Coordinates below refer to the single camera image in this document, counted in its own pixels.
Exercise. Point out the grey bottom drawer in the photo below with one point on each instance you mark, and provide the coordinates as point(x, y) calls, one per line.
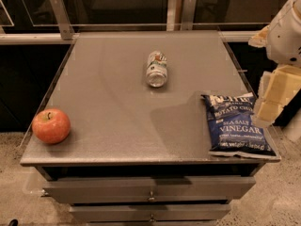
point(153, 212)

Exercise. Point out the padded gripper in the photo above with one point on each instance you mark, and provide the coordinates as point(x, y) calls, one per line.
point(284, 38)

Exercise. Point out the right metal bracket post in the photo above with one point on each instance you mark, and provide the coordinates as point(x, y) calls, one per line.
point(180, 17)

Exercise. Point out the left metal bracket post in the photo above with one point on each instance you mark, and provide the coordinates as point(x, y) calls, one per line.
point(62, 19)

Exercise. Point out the blue potato chip bag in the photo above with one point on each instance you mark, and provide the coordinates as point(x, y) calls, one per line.
point(231, 129)

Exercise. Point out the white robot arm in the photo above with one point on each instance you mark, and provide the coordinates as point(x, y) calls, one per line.
point(282, 41)

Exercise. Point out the grey drawer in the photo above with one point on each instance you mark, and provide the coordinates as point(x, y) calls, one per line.
point(153, 212)
point(149, 189)

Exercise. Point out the grey drawer cabinet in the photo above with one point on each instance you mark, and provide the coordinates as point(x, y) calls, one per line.
point(122, 127)

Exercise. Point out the metal bracket post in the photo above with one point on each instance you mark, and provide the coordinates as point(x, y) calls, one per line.
point(62, 19)
point(180, 17)

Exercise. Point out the horizontal metal rail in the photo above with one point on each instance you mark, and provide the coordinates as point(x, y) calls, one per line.
point(36, 38)

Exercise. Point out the red apple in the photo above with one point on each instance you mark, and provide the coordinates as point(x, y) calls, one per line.
point(51, 126)

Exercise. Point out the silver green soda can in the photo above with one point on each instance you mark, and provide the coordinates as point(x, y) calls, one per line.
point(156, 73)

